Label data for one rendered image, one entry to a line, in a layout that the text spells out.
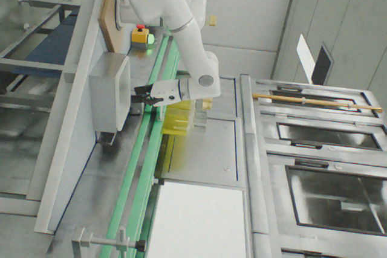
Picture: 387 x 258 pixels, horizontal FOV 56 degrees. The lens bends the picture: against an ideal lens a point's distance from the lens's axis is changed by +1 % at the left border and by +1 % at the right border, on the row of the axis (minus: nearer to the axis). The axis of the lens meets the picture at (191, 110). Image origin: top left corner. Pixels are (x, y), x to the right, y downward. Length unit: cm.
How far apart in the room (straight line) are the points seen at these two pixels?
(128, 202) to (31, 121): 82
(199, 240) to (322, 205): 55
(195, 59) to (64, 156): 46
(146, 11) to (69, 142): 43
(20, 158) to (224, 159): 84
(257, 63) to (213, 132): 643
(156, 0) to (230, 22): 661
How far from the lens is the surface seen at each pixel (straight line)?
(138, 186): 118
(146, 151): 130
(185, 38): 107
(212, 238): 127
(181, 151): 155
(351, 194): 166
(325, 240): 143
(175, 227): 129
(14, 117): 186
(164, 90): 120
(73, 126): 108
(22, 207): 111
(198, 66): 107
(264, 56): 799
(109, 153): 127
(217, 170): 149
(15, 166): 160
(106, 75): 115
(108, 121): 124
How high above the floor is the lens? 109
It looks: 1 degrees down
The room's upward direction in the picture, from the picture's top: 96 degrees clockwise
